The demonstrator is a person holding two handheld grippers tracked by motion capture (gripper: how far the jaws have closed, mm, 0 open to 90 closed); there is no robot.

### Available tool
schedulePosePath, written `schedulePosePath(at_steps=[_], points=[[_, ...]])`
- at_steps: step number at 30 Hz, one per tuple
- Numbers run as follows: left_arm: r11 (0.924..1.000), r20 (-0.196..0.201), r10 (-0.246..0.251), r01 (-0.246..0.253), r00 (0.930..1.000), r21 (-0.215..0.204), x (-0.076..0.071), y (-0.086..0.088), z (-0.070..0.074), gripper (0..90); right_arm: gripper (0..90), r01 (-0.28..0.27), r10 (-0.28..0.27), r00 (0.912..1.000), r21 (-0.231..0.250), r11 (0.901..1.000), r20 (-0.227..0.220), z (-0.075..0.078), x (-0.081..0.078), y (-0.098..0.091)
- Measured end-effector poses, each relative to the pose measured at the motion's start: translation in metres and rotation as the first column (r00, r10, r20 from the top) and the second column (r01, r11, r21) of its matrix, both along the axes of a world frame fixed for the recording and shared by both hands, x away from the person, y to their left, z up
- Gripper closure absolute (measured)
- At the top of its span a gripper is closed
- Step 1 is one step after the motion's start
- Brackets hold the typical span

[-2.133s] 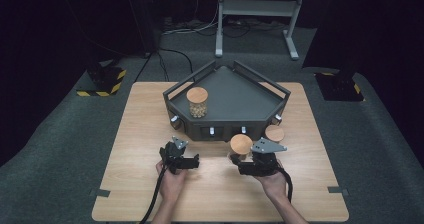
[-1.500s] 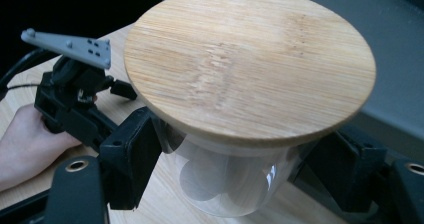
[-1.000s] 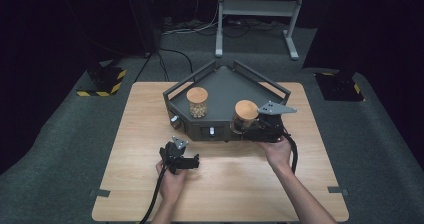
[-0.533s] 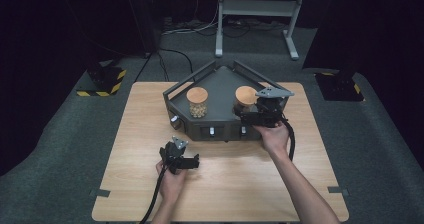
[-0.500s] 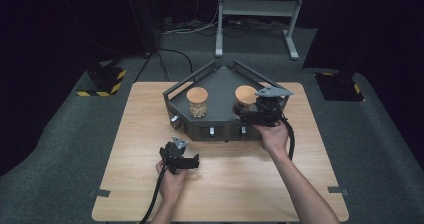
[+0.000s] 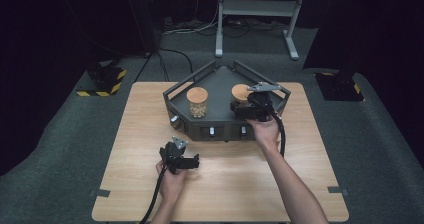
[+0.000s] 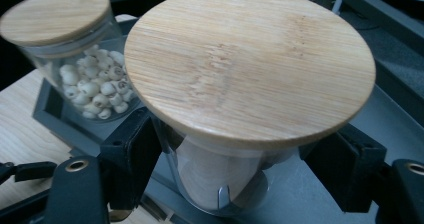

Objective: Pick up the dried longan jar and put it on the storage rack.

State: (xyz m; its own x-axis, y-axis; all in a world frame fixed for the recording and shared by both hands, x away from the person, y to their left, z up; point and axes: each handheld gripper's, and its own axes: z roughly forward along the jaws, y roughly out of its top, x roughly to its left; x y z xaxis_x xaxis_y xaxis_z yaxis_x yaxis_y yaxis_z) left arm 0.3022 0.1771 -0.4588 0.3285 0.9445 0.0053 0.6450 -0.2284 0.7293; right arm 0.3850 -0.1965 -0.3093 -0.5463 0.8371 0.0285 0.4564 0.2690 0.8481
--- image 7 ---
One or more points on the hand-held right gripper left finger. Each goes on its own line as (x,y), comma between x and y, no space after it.
(133,150)

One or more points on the dark grey corner rack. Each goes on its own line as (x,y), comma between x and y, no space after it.
(383,134)

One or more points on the glass jar of pale seeds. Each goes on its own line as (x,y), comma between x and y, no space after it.
(56,17)

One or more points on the glass jar of brown nuts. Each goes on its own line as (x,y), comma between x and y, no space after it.
(246,64)

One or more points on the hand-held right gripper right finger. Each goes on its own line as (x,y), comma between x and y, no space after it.
(353,164)

